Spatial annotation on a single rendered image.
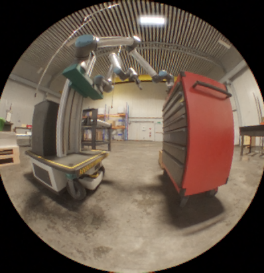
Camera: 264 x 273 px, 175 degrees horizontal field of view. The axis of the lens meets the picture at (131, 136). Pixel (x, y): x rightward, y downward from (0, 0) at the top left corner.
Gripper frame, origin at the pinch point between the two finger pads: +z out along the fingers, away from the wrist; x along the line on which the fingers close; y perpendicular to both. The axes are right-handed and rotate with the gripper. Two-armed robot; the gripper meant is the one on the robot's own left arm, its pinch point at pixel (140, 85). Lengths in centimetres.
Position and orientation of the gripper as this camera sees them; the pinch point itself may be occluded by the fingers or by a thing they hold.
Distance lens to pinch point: 106.3
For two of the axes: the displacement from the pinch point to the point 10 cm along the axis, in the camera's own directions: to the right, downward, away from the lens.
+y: 9.1, -3.8, -1.4
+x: 2.0, 1.2, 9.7
